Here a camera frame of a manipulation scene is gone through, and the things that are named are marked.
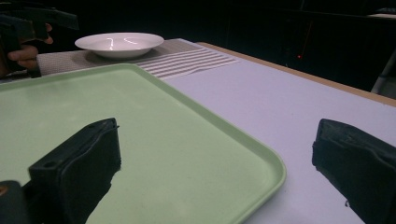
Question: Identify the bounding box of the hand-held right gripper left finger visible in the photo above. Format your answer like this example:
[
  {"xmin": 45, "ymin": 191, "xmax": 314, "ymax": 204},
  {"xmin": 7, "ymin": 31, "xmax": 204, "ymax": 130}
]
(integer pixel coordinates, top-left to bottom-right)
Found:
[{"xmin": 27, "ymin": 117, "xmax": 122, "ymax": 224}]

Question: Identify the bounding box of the light green plastic tray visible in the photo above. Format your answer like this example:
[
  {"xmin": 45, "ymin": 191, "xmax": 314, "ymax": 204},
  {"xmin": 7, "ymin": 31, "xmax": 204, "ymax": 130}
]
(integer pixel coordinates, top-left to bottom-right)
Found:
[{"xmin": 0, "ymin": 63, "xmax": 288, "ymax": 224}]

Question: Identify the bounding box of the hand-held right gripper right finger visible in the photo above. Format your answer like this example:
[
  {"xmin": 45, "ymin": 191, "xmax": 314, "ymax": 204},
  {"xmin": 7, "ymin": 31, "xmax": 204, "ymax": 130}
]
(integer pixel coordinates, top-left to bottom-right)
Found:
[{"xmin": 311, "ymin": 118, "xmax": 396, "ymax": 224}]

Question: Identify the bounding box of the white metal stand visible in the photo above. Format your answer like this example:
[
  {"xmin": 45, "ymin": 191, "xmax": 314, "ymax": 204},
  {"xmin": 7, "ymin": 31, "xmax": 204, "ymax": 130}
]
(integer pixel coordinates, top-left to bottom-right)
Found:
[{"xmin": 371, "ymin": 49, "xmax": 396, "ymax": 100}]

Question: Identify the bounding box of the white shallow bowl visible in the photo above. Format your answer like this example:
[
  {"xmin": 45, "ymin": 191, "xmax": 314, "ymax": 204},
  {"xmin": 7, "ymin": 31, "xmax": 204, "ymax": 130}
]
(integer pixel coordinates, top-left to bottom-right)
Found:
[{"xmin": 74, "ymin": 32, "xmax": 165, "ymax": 61}]

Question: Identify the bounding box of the grey striped placemat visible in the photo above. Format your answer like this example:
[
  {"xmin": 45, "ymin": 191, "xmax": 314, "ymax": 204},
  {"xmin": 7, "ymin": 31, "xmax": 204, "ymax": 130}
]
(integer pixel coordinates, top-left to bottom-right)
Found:
[{"xmin": 35, "ymin": 38, "xmax": 241, "ymax": 81}]

